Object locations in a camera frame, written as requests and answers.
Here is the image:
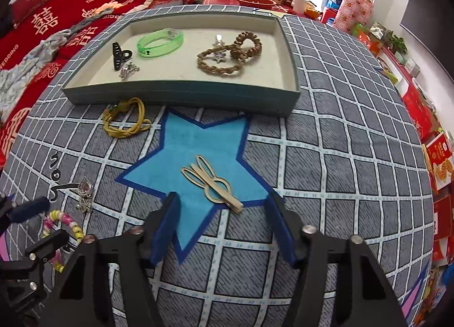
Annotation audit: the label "red covered sofa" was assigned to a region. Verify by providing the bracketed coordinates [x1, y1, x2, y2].
[0, 0, 196, 168]

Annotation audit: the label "green translucent bangle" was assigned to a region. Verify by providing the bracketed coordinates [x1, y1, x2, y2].
[136, 28, 185, 60]

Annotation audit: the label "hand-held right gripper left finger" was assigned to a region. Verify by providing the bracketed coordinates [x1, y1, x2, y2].
[43, 191, 181, 327]

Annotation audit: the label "green potted plant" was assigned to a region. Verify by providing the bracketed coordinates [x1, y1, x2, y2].
[385, 30, 408, 54]

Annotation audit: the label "row of gift boxes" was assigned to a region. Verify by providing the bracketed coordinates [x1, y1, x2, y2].
[349, 22, 454, 327]

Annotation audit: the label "grey patterned cloth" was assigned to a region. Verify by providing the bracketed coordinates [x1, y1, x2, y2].
[0, 6, 116, 125]

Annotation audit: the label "brown braided bracelet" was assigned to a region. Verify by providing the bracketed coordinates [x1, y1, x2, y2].
[197, 44, 249, 77]

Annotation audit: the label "wooden rabbit hair clip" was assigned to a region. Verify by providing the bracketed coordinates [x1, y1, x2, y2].
[181, 154, 245, 215]

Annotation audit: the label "grey-green jewelry tray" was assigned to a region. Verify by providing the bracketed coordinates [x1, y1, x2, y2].
[61, 11, 302, 118]

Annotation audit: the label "silver teardrop hair clip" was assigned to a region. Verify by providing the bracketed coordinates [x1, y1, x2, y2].
[75, 177, 93, 214]

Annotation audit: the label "long silver hair clip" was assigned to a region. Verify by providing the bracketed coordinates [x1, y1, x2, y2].
[212, 34, 228, 64]

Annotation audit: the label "colourful bead bracelet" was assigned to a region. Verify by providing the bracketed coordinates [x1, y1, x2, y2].
[41, 209, 87, 274]

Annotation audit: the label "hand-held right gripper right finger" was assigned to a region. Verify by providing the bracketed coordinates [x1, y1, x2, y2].
[265, 191, 405, 327]

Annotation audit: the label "small rhinestone hair clip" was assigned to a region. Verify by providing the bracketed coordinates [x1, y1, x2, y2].
[119, 61, 140, 81]

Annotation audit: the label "black wall television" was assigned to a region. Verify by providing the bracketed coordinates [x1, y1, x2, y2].
[400, 0, 454, 79]

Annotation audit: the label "red plastic basket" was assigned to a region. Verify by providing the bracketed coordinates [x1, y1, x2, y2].
[236, 0, 277, 10]

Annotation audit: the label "black claw hair clip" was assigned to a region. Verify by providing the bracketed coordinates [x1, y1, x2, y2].
[112, 41, 133, 72]

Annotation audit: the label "yellow hair ties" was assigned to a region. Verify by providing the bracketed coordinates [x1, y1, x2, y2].
[102, 97, 152, 139]

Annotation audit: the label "brown spiral hair tie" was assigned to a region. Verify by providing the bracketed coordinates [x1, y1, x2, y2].
[229, 31, 263, 62]

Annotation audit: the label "red white patterned box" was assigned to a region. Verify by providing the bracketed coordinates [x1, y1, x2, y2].
[333, 0, 375, 35]

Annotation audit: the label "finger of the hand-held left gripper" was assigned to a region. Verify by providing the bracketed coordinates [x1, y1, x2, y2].
[0, 197, 51, 223]
[0, 229, 72, 313]

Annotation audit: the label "round red table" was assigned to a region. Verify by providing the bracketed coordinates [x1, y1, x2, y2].
[203, 0, 302, 16]

